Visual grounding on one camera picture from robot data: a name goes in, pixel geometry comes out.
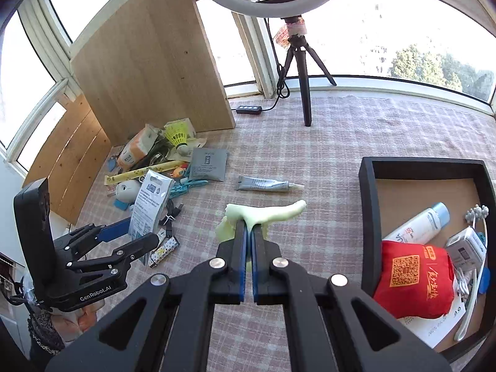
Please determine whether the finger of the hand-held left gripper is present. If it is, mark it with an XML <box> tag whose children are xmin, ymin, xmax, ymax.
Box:
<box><xmin>65</xmin><ymin>233</ymin><xmax>160</xmax><ymax>278</ymax></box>
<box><xmin>58</xmin><ymin>217</ymin><xmax>133</xmax><ymax>265</ymax></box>

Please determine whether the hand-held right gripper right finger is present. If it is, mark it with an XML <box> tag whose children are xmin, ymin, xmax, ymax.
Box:
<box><xmin>250</xmin><ymin>227</ymin><xmax>453</xmax><ymax>372</ymax></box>

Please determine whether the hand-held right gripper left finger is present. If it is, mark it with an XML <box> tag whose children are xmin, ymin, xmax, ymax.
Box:
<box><xmin>44</xmin><ymin>220</ymin><xmax>249</xmax><ymax>372</ymax></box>

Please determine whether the pale green cloth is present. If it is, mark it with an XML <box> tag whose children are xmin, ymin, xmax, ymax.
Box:
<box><xmin>215</xmin><ymin>199</ymin><xmax>307</xmax><ymax>241</ymax></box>

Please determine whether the black container box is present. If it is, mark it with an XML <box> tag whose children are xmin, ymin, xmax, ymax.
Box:
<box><xmin>358</xmin><ymin>156</ymin><xmax>496</xmax><ymax>363</ymax></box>

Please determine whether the red fabric bag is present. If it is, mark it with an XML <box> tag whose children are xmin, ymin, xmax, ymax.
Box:
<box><xmin>374</xmin><ymin>240</ymin><xmax>456</xmax><ymax>320</ymax></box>

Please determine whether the white sunscreen bottle blue cap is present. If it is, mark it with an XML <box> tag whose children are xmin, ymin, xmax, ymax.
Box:
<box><xmin>383</xmin><ymin>202</ymin><xmax>451</xmax><ymax>246</ymax></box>

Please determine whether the white usb cable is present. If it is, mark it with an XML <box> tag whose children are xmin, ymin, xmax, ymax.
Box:
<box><xmin>453</xmin><ymin>268</ymin><xmax>472</xmax><ymax>296</ymax></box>

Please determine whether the grey tin box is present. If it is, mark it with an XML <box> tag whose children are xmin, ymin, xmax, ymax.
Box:
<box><xmin>444</xmin><ymin>226</ymin><xmax>487</xmax><ymax>271</ymax></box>

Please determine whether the blue round case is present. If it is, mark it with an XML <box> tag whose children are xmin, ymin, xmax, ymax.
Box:
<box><xmin>476</xmin><ymin>267</ymin><xmax>491</xmax><ymax>296</ymax></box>

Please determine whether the person's left forearm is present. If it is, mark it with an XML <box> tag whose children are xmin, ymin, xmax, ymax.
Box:
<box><xmin>26</xmin><ymin>310</ymin><xmax>66</xmax><ymax>359</ymax></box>

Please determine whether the person's left hand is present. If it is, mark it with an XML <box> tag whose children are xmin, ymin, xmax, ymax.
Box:
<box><xmin>50</xmin><ymin>304</ymin><xmax>104</xmax><ymax>336</ymax></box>

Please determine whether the patterned lighter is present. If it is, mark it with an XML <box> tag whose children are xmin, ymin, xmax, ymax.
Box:
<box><xmin>148</xmin><ymin>236</ymin><xmax>180</xmax><ymax>269</ymax></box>

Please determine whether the white egg-shaped toy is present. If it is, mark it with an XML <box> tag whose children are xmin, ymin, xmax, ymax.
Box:
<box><xmin>115</xmin><ymin>180</ymin><xmax>142</xmax><ymax>205</ymax></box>

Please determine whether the blister pack card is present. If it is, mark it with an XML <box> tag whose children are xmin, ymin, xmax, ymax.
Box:
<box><xmin>127</xmin><ymin>168</ymin><xmax>175</xmax><ymax>241</ymax></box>

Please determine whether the brown wooden board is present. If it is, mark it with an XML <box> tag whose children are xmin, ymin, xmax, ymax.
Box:
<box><xmin>22</xmin><ymin>92</ymin><xmax>113</xmax><ymax>226</ymax></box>

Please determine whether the blue plastic clothespin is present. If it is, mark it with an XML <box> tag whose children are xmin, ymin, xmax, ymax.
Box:
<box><xmin>170</xmin><ymin>178</ymin><xmax>208</xmax><ymax>199</ymax></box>

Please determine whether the orange tissue pack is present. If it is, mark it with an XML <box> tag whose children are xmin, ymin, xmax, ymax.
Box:
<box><xmin>117</xmin><ymin>123</ymin><xmax>160</xmax><ymax>170</ymax></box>

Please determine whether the grey glue tube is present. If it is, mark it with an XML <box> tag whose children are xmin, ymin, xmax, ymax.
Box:
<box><xmin>235</xmin><ymin>175</ymin><xmax>304</xmax><ymax>193</ymax></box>

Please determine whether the yellow shuttlecock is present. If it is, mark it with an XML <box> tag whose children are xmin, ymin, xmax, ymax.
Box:
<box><xmin>164</xmin><ymin>123</ymin><xmax>191</xmax><ymax>154</ymax></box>

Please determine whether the grey foil packet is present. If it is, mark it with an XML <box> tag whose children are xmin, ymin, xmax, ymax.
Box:
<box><xmin>188</xmin><ymin>147</ymin><xmax>229</xmax><ymax>182</ymax></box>

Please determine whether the pink checked tablecloth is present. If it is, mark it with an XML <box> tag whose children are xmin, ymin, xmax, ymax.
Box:
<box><xmin>73</xmin><ymin>88</ymin><xmax>496</xmax><ymax>372</ymax></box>

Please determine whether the light wooden board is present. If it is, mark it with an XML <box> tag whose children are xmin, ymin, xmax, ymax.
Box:
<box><xmin>70</xmin><ymin>0</ymin><xmax>237</xmax><ymax>146</ymax></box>

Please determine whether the white paper sheet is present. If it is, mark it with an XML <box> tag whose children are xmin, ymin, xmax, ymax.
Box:
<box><xmin>397</xmin><ymin>298</ymin><xmax>466</xmax><ymax>350</ymax></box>

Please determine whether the black tripod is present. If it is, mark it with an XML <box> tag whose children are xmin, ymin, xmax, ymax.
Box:
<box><xmin>270</xmin><ymin>15</ymin><xmax>338</xmax><ymax>127</ymax></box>

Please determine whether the black cable bundle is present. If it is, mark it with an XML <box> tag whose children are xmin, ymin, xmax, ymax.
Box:
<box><xmin>158</xmin><ymin>197</ymin><xmax>185</xmax><ymax>228</ymax></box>

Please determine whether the yellow patterned strap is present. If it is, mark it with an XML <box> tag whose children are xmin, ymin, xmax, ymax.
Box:
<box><xmin>105</xmin><ymin>159</ymin><xmax>187</xmax><ymax>186</ymax></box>

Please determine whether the power strip black cable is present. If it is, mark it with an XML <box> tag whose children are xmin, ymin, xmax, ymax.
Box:
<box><xmin>263</xmin><ymin>19</ymin><xmax>292</xmax><ymax>111</ymax></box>

